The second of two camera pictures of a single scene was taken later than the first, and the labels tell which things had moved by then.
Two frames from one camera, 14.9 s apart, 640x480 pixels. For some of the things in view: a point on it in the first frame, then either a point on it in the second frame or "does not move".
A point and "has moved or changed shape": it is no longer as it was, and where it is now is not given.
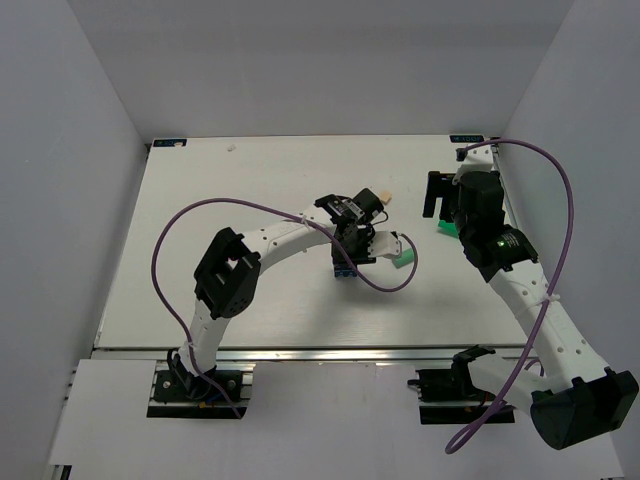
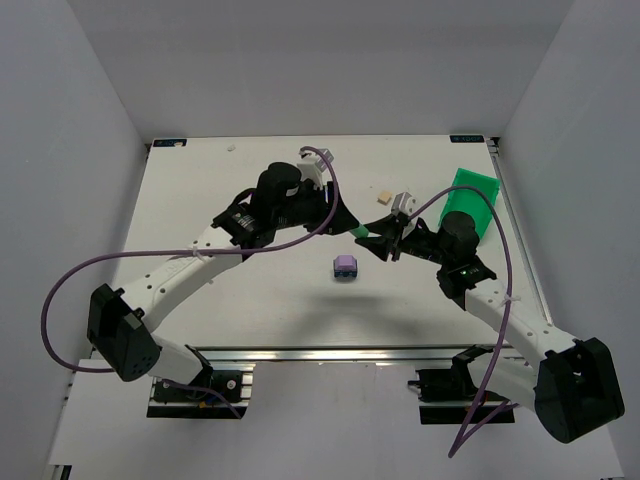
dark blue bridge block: x=345 y=273 does not move
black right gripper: x=447 y=195 -> x=396 y=240
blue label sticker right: x=466 y=138 does not move
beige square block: x=385 y=196 does not move
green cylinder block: x=406 y=258 has moved or changed shape
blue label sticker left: x=169 y=142 does not move
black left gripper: x=351 y=255 -> x=324 y=210
